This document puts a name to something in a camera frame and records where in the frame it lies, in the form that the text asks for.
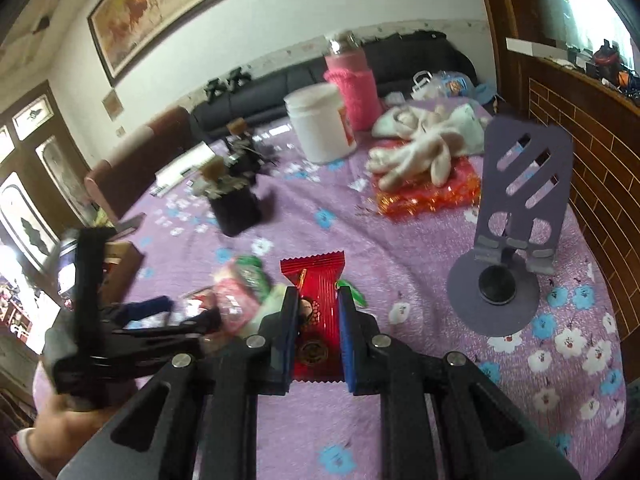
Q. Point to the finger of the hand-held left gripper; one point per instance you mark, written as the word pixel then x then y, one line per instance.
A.
pixel 150 306
pixel 175 335

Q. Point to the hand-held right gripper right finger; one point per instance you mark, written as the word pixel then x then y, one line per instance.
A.
pixel 346 350

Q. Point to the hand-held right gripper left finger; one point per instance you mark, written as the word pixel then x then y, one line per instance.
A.
pixel 290 350

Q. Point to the red packet with gold circle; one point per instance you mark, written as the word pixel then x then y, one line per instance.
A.
pixel 315 310

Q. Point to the cardboard box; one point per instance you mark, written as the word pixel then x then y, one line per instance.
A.
pixel 127 265

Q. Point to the pink snack packet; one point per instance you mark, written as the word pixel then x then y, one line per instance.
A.
pixel 232 295

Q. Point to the person's left forearm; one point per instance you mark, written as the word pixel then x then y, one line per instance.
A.
pixel 30 452

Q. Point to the person's left hand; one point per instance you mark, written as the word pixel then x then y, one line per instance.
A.
pixel 70 425

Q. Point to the green white snack packet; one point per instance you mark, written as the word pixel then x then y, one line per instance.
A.
pixel 356 296

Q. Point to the purple floral tablecloth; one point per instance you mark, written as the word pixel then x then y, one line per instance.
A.
pixel 400 260

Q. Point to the black canister with cork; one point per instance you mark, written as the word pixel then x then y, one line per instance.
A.
pixel 237 210
pixel 245 157

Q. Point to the wooden glass door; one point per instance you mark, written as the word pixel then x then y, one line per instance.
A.
pixel 35 185

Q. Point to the white paper sheets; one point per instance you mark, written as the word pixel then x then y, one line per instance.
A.
pixel 182 165

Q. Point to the brown upholstered chair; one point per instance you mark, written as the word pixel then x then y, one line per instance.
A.
pixel 135 160

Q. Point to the red foil bag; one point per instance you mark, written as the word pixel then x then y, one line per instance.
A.
pixel 440 200

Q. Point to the white plush toy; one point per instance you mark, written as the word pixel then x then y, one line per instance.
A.
pixel 415 160

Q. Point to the purple phone stand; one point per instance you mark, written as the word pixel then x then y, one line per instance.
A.
pixel 492 180

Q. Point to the white plastic jar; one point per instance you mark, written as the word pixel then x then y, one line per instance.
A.
pixel 320 125

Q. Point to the black ornament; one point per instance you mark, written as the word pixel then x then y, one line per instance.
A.
pixel 217 88
pixel 237 77

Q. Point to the white cotton glove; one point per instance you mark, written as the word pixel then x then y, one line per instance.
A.
pixel 450 122

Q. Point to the black sofa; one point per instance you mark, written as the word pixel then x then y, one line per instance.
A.
pixel 280 90

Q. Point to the bottle with pink sleeve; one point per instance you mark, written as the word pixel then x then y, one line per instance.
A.
pixel 355 90

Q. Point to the white blue plastic bag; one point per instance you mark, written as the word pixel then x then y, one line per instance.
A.
pixel 445 85

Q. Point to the wooden sideboard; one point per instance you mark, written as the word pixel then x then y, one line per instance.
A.
pixel 590 160

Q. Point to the white flat box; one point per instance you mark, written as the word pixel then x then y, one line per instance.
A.
pixel 535 47

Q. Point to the red black device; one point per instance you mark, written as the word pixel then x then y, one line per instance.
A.
pixel 607 55

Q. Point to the small wall plaque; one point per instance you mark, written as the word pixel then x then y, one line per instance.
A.
pixel 112 105

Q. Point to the framed wall painting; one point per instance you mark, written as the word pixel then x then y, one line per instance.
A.
pixel 165 10

